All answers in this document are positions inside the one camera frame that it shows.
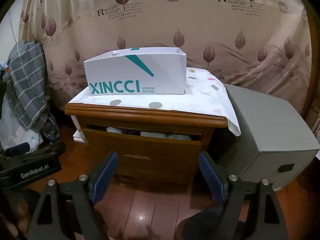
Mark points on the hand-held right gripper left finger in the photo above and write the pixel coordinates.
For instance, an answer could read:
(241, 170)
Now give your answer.
(106, 177)

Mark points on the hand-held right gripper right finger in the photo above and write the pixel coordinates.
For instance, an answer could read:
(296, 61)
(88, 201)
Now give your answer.
(210, 177)

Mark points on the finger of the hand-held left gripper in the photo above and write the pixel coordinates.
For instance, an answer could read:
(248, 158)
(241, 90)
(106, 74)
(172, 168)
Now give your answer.
(37, 150)

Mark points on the wooden drawer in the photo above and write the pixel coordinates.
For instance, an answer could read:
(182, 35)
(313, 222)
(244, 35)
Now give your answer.
(140, 152)

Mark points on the purple bra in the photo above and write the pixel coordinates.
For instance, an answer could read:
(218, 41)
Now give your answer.
(131, 132)

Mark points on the pale blue underwear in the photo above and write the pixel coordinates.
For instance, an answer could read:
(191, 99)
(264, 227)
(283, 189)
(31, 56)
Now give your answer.
(152, 134)

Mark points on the white plastic bag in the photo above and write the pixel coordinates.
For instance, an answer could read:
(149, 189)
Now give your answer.
(15, 132)

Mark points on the white mesh patterned cloth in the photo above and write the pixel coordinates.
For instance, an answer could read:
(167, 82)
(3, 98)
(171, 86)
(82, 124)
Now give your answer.
(113, 129)

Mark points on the person's foot in black sock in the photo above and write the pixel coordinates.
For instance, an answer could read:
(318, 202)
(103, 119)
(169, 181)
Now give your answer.
(197, 225)

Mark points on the grey plaid cloth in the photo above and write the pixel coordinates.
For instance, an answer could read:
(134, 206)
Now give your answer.
(27, 80)

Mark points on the wooden nightstand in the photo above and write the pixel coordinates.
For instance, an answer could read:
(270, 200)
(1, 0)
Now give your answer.
(150, 120)

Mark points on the grey box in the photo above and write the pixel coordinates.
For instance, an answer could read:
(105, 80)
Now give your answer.
(265, 125)

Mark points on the white dotted cloth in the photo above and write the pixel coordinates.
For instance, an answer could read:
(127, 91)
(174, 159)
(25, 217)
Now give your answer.
(205, 97)

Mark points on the white shoe box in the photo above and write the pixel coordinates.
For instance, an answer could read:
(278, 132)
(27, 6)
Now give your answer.
(155, 72)

